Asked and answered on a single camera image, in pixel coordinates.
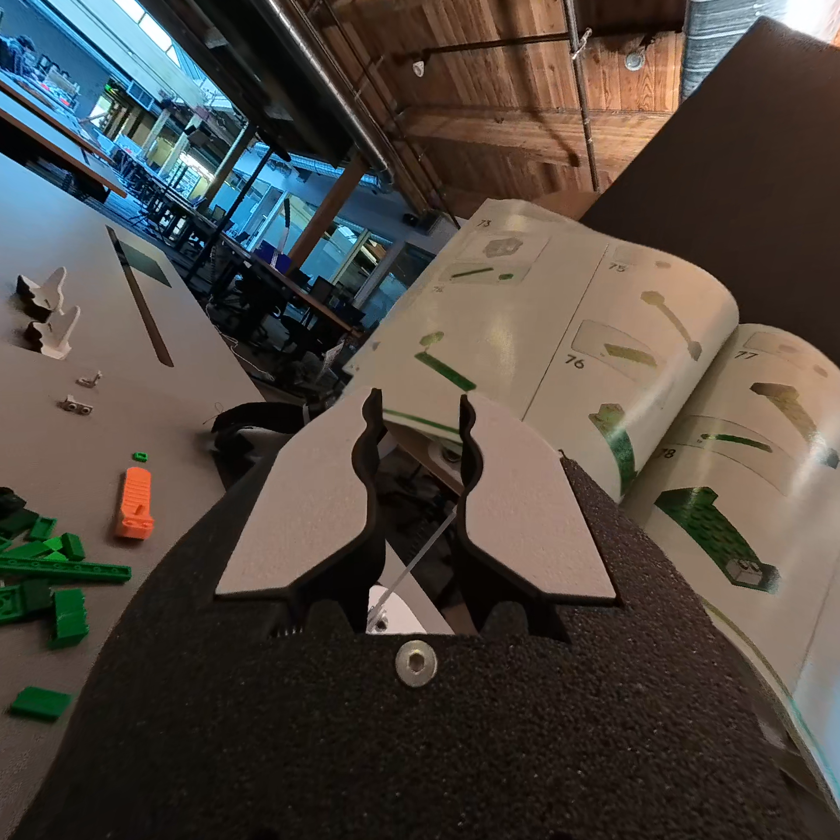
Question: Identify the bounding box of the orange brick separator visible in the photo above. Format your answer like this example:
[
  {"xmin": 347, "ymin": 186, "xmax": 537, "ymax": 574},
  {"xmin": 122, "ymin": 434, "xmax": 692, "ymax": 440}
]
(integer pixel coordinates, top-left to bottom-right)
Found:
[{"xmin": 114, "ymin": 466, "xmax": 156, "ymax": 541}]

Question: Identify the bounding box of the wooden office table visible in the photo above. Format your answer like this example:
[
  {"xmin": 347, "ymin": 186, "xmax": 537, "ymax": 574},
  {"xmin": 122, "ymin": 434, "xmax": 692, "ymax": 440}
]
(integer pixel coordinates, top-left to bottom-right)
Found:
[{"xmin": 0, "ymin": 84, "xmax": 130, "ymax": 199}]

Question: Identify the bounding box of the lego instruction booklet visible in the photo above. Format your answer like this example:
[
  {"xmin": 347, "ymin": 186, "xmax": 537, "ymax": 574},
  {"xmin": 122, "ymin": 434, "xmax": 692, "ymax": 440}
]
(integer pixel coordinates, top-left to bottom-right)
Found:
[{"xmin": 344, "ymin": 197, "xmax": 840, "ymax": 809}]

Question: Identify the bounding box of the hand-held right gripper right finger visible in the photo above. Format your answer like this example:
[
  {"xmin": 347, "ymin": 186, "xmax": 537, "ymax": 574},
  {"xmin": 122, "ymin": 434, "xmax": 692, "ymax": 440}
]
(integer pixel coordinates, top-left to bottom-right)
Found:
[{"xmin": 455, "ymin": 392, "xmax": 619, "ymax": 636}]

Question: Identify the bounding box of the pile of green lego bricks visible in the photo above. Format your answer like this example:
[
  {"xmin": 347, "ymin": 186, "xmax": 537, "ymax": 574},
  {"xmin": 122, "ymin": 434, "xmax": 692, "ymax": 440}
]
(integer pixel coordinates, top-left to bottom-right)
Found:
[{"xmin": 0, "ymin": 486, "xmax": 133, "ymax": 652}]

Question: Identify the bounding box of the dark partition panel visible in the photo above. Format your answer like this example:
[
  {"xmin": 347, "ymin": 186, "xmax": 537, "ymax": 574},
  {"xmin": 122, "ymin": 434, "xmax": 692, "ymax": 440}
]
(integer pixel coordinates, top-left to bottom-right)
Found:
[{"xmin": 577, "ymin": 16, "xmax": 840, "ymax": 370}]

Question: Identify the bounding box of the flat green lego tile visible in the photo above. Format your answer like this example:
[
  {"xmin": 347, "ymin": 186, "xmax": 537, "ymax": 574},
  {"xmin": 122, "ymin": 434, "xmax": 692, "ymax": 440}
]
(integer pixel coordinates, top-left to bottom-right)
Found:
[{"xmin": 8, "ymin": 686, "xmax": 75, "ymax": 723}]

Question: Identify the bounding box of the metal ceiling duct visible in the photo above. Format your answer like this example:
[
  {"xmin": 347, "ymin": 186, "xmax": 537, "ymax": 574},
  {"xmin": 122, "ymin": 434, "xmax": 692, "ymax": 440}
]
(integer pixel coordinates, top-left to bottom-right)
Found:
[{"xmin": 248, "ymin": 0, "xmax": 396, "ymax": 193}]

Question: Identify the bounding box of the idle black white gripper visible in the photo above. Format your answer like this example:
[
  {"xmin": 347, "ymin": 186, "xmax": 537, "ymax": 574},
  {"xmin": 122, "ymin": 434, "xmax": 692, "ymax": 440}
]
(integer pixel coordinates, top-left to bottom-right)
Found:
[{"xmin": 209, "ymin": 399, "xmax": 329, "ymax": 475}]

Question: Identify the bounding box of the wooden post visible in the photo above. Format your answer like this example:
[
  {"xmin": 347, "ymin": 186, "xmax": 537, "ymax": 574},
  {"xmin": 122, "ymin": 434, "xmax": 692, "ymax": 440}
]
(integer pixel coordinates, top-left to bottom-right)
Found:
[{"xmin": 287, "ymin": 153, "xmax": 370, "ymax": 271}]

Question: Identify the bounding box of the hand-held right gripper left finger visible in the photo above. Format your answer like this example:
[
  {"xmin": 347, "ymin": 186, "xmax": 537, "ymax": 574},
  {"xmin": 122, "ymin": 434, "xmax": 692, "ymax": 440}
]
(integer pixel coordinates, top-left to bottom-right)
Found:
[{"xmin": 214, "ymin": 387, "xmax": 388, "ymax": 632}]

